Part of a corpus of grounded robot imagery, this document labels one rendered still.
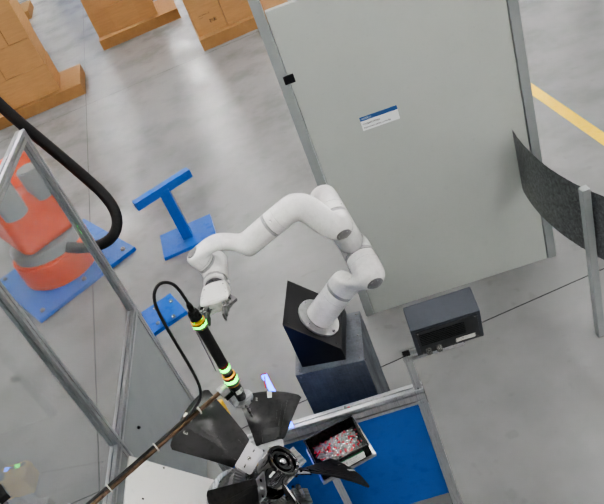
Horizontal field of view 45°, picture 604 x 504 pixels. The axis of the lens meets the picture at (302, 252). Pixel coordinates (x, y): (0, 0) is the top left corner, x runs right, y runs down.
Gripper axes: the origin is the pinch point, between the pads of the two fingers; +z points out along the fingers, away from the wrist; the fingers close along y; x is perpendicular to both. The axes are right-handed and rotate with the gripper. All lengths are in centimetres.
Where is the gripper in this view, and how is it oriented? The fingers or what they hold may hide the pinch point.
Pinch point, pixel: (216, 316)
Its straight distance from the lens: 239.7
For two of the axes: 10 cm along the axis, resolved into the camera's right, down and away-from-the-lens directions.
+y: -9.4, 3.1, 1.1
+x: -3.1, -7.5, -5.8
